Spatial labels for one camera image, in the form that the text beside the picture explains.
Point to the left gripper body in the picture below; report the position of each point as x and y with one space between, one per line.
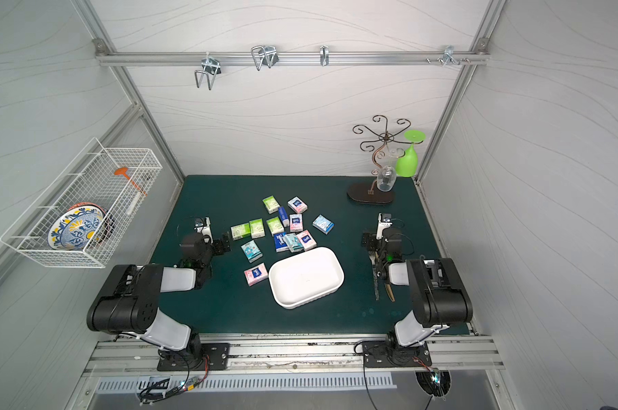
219 244

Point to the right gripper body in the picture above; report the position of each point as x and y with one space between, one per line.
370 242

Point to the teal cartoon tissue pack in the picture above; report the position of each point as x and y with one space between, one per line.
252 251

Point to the light blue tissue pack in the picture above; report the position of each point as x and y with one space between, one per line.
323 224

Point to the dark blue tempo pack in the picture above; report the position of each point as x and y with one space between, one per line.
280 243
284 217

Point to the white plastic storage box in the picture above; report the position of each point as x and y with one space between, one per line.
306 277

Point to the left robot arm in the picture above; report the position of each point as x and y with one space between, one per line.
128 303

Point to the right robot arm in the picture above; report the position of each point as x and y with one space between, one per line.
439 298

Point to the green tissue pack left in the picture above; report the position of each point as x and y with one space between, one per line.
240 231

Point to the green tissue pack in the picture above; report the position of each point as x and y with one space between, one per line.
240 231
257 229
271 204
275 226

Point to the metal glass holder stand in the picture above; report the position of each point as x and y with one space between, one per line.
379 148

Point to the clear wine glass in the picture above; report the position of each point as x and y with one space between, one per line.
386 178

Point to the green tissue pack far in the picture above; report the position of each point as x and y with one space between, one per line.
271 204

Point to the green plastic wine glass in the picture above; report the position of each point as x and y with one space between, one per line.
407 164

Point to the dark blue Tempo pack upright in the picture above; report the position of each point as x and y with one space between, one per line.
284 217

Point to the blue yellow patterned plate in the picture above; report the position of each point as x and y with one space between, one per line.
75 228

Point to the metal hook left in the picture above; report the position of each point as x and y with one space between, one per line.
209 69

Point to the metal hook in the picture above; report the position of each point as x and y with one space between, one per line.
264 56
448 58
324 56
209 69

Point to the metal hook right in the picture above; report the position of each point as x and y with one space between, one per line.
448 58

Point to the wooden handled utensil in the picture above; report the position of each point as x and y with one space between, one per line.
389 291

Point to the orange handled tool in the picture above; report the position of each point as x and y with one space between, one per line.
126 173

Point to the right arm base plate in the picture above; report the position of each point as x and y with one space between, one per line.
380 354

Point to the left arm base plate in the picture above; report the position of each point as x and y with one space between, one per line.
211 356

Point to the white wire basket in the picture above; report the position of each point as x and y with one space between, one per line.
87 180

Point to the aluminium front rail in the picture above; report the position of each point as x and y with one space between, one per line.
294 353

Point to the aluminium rail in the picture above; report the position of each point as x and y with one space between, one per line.
286 58
294 353

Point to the aluminium top rail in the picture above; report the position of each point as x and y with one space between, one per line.
286 58

